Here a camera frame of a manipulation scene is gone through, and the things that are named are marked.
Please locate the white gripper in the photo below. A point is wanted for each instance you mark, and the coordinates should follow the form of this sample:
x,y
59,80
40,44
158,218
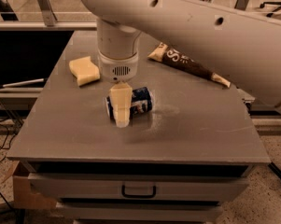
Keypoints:
x,y
118,67

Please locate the blue pepsi can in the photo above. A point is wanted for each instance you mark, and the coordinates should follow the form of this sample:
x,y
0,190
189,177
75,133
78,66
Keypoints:
x,y
141,101

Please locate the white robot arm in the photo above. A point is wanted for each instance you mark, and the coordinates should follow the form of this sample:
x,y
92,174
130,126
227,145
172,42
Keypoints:
x,y
242,47

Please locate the yellow sponge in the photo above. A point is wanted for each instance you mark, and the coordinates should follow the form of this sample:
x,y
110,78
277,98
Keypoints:
x,y
84,70

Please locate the brown sea salt chip bag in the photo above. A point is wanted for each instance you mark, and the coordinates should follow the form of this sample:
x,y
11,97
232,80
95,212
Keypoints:
x,y
173,58

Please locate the grey upper drawer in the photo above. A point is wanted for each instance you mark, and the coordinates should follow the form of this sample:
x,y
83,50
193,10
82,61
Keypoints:
x,y
169,188

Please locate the grey drawer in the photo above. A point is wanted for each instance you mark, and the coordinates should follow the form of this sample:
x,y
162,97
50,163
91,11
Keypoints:
x,y
169,188
139,212

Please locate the grey metal rod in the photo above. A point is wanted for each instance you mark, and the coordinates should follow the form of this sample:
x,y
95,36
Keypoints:
x,y
22,83

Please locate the grey lower drawer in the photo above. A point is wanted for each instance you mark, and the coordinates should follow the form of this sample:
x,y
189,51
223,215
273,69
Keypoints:
x,y
139,212

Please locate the brown cardboard box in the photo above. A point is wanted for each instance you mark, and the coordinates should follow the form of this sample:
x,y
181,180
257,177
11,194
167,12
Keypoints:
x,y
24,196

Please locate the black drawer handle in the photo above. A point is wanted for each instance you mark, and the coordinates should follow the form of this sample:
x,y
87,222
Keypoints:
x,y
138,192

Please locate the metal window rail frame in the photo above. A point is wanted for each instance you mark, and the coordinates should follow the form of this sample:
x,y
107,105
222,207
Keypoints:
x,y
43,19

